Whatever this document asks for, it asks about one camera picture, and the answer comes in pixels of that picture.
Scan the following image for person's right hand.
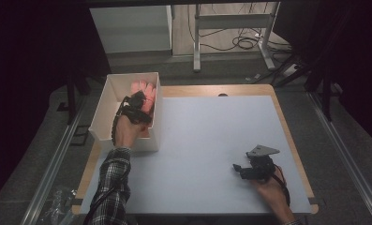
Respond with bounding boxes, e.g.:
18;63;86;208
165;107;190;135
250;166;290;215

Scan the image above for white power strip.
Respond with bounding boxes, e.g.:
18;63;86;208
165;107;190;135
281;63;301;78

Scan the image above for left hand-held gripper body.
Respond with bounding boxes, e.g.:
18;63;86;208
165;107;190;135
119;90;154;126

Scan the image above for white cabinet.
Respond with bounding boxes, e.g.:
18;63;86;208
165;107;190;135
89;5;173;54

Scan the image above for person's left hand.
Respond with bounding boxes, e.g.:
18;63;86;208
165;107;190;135
112;113;151;148

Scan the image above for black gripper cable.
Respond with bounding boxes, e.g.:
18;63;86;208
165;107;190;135
111;97;128;147
272;172;291;208

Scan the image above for clear plastic bag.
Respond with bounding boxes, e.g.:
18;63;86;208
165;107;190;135
37;186;78;225

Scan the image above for aluminium floor rail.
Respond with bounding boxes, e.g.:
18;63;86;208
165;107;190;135
308;92;372;225
20;101;85;225

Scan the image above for black stand leg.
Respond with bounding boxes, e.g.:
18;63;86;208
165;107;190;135
305;70;335;122
65;69;92;126

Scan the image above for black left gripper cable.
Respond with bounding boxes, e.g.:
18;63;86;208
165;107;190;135
111;97;128;147

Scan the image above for pink glove with red print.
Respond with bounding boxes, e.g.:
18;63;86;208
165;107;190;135
129;80;157;115

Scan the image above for grey metal desk frame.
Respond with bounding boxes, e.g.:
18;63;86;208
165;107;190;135
192;1;282;73

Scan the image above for light grey table mat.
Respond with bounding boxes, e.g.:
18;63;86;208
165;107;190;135
80;95;313;216

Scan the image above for white cardboard box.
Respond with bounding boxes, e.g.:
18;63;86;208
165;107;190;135
88;72;163;153

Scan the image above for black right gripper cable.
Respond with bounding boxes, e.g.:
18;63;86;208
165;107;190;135
272;172;291;208

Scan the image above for black floor cables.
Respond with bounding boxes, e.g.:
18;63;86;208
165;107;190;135
186;2;293;54

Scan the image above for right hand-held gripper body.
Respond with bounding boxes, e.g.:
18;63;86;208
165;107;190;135
246;144;281;183

